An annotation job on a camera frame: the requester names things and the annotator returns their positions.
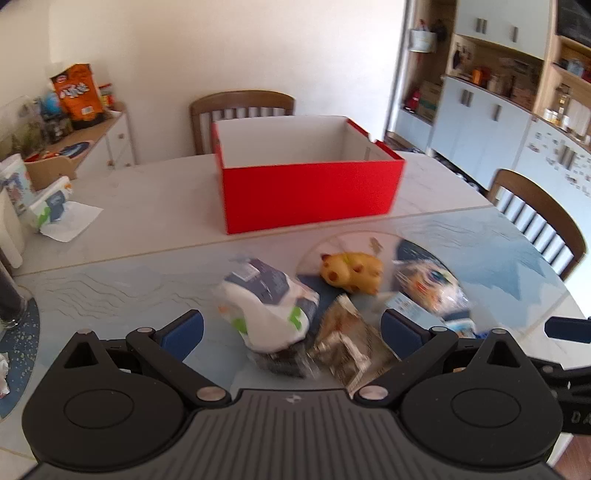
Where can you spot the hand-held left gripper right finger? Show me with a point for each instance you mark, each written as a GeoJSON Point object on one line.
{"type": "Point", "coordinates": [401, 334]}

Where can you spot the small blue globe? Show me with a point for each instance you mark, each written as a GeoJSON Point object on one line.
{"type": "Point", "coordinates": [50, 104]}

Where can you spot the grey wooden wall cabinet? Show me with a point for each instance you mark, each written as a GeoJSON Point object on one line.
{"type": "Point", "coordinates": [475, 124]}

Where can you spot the white blue tissue packet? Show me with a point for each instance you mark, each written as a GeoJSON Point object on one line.
{"type": "Point", "coordinates": [268, 318]}

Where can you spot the silver foil snack packet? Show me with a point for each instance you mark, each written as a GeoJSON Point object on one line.
{"type": "Point", "coordinates": [341, 341]}

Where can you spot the brown wooden chair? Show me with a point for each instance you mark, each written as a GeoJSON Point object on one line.
{"type": "Point", "coordinates": [240, 99]}
{"type": "Point", "coordinates": [531, 189]}

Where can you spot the crumpled white paper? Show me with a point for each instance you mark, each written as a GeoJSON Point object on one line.
{"type": "Point", "coordinates": [3, 374]}

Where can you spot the clear plastic container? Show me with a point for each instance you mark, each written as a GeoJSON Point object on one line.
{"type": "Point", "coordinates": [21, 124]}

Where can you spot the blue printed table mat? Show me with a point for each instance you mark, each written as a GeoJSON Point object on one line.
{"type": "Point", "coordinates": [138, 295]}

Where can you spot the dark plastic packet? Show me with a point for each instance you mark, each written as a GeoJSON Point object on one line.
{"type": "Point", "coordinates": [281, 362]}

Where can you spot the red cardboard box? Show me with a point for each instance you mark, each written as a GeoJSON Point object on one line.
{"type": "Point", "coordinates": [304, 198]}

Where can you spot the dark drinking glass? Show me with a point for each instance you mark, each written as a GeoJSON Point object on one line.
{"type": "Point", "coordinates": [11, 304]}

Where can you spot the yellow spotted animal toy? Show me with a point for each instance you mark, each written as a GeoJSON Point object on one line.
{"type": "Point", "coordinates": [351, 272]}

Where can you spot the black chalkboard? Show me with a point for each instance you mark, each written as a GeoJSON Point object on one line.
{"type": "Point", "coordinates": [575, 18]}

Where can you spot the orange snack bag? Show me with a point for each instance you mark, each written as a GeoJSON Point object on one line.
{"type": "Point", "coordinates": [78, 97]}

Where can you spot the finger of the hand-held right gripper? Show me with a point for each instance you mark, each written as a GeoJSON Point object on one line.
{"type": "Point", "coordinates": [568, 328]}

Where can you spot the white printed cup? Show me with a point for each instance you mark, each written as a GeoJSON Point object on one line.
{"type": "Point", "coordinates": [16, 184]}

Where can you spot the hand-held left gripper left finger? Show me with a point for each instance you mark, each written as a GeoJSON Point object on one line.
{"type": "Point", "coordinates": [184, 332]}

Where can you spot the white paper napkin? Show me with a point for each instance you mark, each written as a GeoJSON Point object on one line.
{"type": "Point", "coordinates": [76, 221]}

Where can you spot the white green tissue packet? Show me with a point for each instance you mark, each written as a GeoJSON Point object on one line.
{"type": "Point", "coordinates": [51, 205]}

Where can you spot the white plastic jug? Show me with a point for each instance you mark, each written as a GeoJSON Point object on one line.
{"type": "Point", "coordinates": [9, 235]}

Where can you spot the round blue speckled placemat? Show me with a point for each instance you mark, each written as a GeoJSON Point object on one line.
{"type": "Point", "coordinates": [25, 350]}

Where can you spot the white wooden sideboard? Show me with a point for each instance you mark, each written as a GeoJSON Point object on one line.
{"type": "Point", "coordinates": [115, 138]}

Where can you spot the red bag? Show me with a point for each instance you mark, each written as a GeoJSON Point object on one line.
{"type": "Point", "coordinates": [413, 101]}

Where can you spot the round blue coaster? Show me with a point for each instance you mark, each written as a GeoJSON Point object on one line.
{"type": "Point", "coordinates": [71, 150]}

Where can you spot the white colourful snack packet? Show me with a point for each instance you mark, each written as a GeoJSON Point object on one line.
{"type": "Point", "coordinates": [429, 281]}

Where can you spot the white hanging bag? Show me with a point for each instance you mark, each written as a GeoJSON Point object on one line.
{"type": "Point", "coordinates": [422, 39]}

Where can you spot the white table desktop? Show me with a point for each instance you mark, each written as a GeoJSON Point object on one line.
{"type": "Point", "coordinates": [161, 207]}

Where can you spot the brown cardboard box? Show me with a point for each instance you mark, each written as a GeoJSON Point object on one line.
{"type": "Point", "coordinates": [430, 99]}

